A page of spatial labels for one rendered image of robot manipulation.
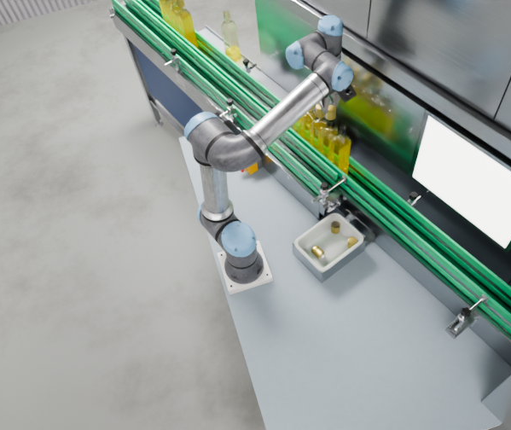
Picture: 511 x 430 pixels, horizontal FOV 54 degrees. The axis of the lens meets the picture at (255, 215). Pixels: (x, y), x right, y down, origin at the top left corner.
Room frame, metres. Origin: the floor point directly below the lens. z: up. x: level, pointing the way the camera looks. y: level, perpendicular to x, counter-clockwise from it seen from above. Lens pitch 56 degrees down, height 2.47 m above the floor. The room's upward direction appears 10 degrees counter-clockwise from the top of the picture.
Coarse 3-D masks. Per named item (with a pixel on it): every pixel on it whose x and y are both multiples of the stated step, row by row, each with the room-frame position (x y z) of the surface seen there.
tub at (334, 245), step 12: (336, 216) 1.05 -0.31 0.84; (312, 228) 1.01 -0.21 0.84; (324, 228) 1.03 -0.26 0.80; (348, 228) 0.99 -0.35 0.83; (300, 240) 0.97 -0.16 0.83; (312, 240) 1.00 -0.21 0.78; (324, 240) 0.99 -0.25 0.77; (336, 240) 0.98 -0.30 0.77; (360, 240) 0.93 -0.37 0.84; (300, 252) 0.92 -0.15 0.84; (336, 252) 0.93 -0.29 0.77; (348, 252) 0.88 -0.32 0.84; (324, 264) 0.89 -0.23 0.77
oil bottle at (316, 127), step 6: (312, 120) 1.34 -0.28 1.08; (324, 120) 1.32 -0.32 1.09; (312, 126) 1.32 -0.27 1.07; (318, 126) 1.30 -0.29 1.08; (324, 126) 1.30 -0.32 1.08; (312, 132) 1.32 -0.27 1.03; (318, 132) 1.29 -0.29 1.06; (312, 138) 1.32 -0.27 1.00; (318, 138) 1.29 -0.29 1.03; (312, 144) 1.32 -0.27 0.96; (318, 144) 1.29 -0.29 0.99; (318, 150) 1.29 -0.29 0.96
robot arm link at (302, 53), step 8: (312, 32) 1.28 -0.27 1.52; (304, 40) 1.25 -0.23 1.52; (312, 40) 1.24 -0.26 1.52; (320, 40) 1.25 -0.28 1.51; (288, 48) 1.24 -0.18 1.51; (296, 48) 1.22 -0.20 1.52; (304, 48) 1.22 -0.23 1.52; (312, 48) 1.21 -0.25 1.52; (320, 48) 1.20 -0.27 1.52; (288, 56) 1.23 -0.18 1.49; (296, 56) 1.20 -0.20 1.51; (304, 56) 1.20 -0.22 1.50; (312, 56) 1.18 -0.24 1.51; (296, 64) 1.20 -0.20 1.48; (304, 64) 1.20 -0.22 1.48
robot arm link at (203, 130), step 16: (208, 112) 1.13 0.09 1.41; (192, 128) 1.07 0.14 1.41; (208, 128) 1.05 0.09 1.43; (224, 128) 1.05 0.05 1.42; (192, 144) 1.05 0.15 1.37; (208, 144) 1.00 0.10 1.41; (208, 176) 1.03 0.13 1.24; (224, 176) 1.04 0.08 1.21; (208, 192) 1.03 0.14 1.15; (224, 192) 1.03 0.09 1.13; (208, 208) 1.03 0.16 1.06; (224, 208) 1.02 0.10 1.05; (208, 224) 1.01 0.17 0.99
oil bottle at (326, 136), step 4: (324, 128) 1.28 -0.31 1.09; (336, 128) 1.27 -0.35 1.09; (324, 132) 1.27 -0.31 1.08; (328, 132) 1.26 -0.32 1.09; (332, 132) 1.26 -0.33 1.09; (336, 132) 1.26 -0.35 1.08; (324, 136) 1.26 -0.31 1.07; (328, 136) 1.25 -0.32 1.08; (332, 136) 1.25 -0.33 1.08; (320, 140) 1.29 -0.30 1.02; (324, 140) 1.26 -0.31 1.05; (328, 140) 1.24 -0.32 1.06; (320, 144) 1.29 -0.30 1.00; (324, 144) 1.26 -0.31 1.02; (328, 144) 1.24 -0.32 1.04; (320, 148) 1.28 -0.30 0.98; (324, 148) 1.26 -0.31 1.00; (328, 148) 1.24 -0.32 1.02; (320, 152) 1.28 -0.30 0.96; (324, 152) 1.26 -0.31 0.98; (328, 152) 1.24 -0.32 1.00; (328, 156) 1.24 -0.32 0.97
